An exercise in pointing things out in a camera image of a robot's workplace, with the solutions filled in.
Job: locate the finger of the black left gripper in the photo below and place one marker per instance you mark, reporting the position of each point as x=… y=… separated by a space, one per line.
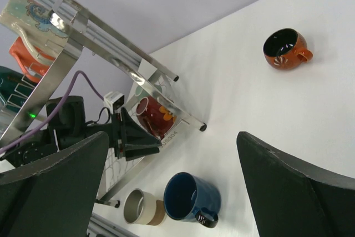
x=133 y=135
x=133 y=152

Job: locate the dark green mug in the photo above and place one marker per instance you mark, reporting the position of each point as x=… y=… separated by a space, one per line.
x=15 y=90

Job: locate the light blue mug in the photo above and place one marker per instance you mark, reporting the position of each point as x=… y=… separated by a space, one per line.
x=6 y=118

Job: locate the orange black round mug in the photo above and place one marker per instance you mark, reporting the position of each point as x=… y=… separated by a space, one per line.
x=286 y=49

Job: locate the red cup white interior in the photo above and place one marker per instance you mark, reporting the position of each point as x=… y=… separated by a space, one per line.
x=154 y=117

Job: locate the mint green cup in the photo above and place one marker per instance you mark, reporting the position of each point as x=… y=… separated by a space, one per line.
x=140 y=93

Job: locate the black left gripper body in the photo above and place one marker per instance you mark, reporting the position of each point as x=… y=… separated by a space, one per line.
x=118 y=128

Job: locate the dark blue speckled mug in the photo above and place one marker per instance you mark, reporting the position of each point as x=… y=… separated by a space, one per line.
x=191 y=199

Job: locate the aluminium mounting rail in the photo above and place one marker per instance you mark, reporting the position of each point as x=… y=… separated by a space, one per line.
x=100 y=226

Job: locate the stainless steel dish rack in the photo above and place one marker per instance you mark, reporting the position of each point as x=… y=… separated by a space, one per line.
x=96 y=60

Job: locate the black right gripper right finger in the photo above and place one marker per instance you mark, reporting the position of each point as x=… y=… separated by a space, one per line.
x=292 y=197

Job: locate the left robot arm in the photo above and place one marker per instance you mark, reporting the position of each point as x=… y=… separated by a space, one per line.
x=68 y=127

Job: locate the steel tumbler cork base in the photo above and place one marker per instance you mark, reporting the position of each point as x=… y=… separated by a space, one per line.
x=143 y=208

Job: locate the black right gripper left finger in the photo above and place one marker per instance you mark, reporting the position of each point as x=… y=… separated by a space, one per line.
x=55 y=195

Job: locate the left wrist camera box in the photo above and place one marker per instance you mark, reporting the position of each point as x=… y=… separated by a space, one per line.
x=113 y=101

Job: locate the tall beige floral mug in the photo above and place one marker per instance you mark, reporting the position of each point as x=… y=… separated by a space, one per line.
x=30 y=20

